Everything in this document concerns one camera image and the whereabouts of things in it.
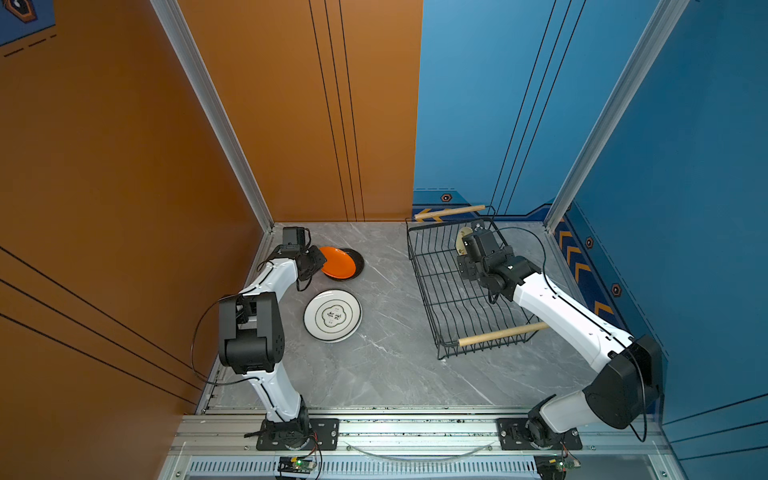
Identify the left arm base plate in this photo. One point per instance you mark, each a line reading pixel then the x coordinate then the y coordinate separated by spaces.
pixel 299 435

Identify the black wire dish rack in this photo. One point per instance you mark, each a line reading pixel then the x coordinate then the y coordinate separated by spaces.
pixel 456 308

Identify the green circuit board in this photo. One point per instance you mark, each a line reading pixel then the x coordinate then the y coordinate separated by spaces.
pixel 551 468
pixel 297 467

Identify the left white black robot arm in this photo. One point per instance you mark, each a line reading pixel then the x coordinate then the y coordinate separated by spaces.
pixel 251 339

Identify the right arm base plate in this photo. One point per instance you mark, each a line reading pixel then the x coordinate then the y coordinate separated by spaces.
pixel 519 433

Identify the black small plate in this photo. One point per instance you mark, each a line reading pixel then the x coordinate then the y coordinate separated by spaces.
pixel 358 260

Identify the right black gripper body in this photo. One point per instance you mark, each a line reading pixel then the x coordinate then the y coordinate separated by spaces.
pixel 471 271

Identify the right green circuit board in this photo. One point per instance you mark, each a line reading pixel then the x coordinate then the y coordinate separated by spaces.
pixel 551 468

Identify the near wooden rack handle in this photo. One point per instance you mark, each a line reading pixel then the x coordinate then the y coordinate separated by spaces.
pixel 511 332

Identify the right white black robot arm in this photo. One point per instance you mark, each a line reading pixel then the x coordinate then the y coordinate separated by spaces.
pixel 629 369

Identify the orange small plate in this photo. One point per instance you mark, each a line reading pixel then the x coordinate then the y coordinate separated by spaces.
pixel 338 265

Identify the aluminium front rail frame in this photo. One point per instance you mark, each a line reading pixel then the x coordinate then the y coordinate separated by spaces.
pixel 406 443

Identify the wooden rack handle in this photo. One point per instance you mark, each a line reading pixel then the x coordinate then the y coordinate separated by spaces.
pixel 424 215
pixel 511 332

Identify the far wooden rack handle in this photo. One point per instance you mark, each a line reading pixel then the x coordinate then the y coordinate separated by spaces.
pixel 424 215

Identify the left green circuit board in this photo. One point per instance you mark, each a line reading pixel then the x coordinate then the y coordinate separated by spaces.
pixel 297 467

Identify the beige small plate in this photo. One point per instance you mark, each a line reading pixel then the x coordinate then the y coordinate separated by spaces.
pixel 459 243

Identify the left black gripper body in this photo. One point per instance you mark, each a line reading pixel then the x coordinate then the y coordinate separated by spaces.
pixel 313 261

